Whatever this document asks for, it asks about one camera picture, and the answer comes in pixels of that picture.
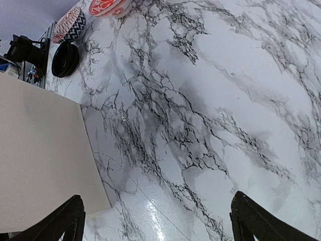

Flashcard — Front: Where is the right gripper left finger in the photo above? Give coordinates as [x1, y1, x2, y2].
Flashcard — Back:
[9, 195, 85, 241]

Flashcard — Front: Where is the red patterned bowl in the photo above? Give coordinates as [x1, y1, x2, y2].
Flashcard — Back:
[52, 7, 86, 44]

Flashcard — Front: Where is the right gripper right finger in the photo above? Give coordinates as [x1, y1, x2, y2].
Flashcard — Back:
[230, 191, 315, 241]

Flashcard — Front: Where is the red floral bowl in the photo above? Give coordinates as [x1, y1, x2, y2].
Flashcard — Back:
[88, 0, 133, 19]

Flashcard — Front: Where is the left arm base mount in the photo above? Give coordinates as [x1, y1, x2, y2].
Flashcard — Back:
[4, 35, 51, 83]

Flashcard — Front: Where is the cream paper bag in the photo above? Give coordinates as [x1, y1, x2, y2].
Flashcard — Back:
[1, 74, 111, 233]

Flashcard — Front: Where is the stack of black lids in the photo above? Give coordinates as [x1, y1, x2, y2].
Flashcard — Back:
[52, 42, 80, 78]

